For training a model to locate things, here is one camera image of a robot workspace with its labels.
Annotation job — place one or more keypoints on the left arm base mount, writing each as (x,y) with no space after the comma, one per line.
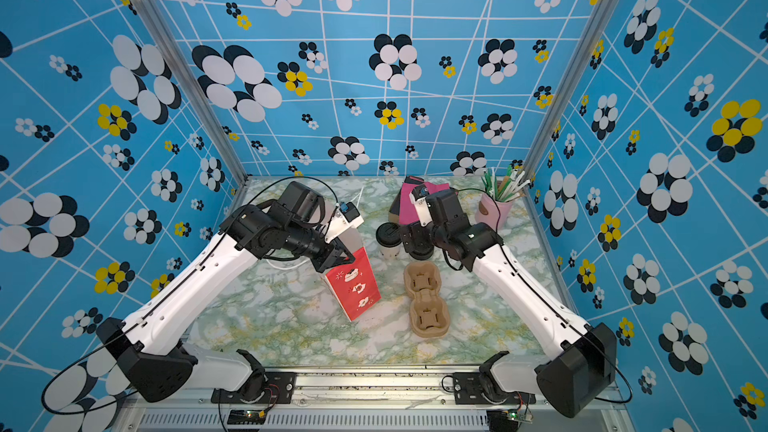
(275,388)

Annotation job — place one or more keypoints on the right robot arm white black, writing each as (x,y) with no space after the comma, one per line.
(580,358)

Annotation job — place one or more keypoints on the brown cardboard cup carrier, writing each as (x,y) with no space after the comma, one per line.
(428,313)

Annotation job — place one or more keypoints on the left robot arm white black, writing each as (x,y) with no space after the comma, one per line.
(147,346)

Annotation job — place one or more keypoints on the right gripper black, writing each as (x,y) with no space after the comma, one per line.
(418,231)

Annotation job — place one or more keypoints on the pink straw holder cup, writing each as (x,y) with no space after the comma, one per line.
(492,212)

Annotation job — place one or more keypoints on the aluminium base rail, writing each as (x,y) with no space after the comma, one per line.
(409,398)

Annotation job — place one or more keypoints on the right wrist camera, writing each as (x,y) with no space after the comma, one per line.
(418,200)

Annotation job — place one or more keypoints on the white paper cup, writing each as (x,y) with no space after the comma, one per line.
(390,252)

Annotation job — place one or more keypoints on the red white gift bag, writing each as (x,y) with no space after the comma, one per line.
(354,286)

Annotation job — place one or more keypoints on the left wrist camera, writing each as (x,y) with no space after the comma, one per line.
(351,214)

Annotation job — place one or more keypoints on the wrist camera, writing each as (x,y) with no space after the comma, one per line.
(351,214)
(418,200)

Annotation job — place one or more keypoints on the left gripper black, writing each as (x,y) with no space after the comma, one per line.
(332,257)

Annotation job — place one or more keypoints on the black coffee cup lid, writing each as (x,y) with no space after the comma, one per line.
(388,235)

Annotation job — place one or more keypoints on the pink napkin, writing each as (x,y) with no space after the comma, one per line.
(407,211)

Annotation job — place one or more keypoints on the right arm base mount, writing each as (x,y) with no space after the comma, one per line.
(467,390)

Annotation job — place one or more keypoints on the white green straws bundle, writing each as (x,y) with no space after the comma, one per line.
(506,186)

